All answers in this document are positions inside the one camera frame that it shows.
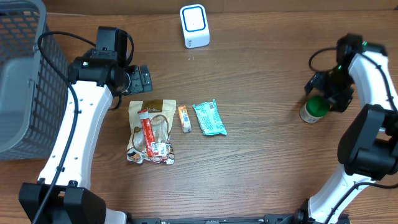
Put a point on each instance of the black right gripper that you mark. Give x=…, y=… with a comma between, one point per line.
x=329, y=92

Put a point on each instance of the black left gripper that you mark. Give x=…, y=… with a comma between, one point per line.
x=138, y=79

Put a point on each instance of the green lidded jar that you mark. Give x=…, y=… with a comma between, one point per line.
x=314, y=109

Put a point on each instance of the red stick packet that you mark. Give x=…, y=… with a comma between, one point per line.
x=147, y=130

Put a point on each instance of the brown white snack pouch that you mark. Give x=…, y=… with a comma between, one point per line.
x=160, y=114

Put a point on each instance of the small orange snack packet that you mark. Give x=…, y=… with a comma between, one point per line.
x=184, y=119

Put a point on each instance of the teal orange snack pack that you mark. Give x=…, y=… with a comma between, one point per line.
x=209, y=118

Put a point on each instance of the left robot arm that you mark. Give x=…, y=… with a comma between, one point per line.
x=62, y=193

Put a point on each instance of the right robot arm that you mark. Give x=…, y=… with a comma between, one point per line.
x=367, y=152

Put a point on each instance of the white barcode scanner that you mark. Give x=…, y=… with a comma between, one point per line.
x=194, y=26

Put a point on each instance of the grey plastic shopping basket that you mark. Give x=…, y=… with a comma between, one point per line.
x=33, y=96

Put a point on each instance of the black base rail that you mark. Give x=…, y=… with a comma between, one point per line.
x=267, y=219

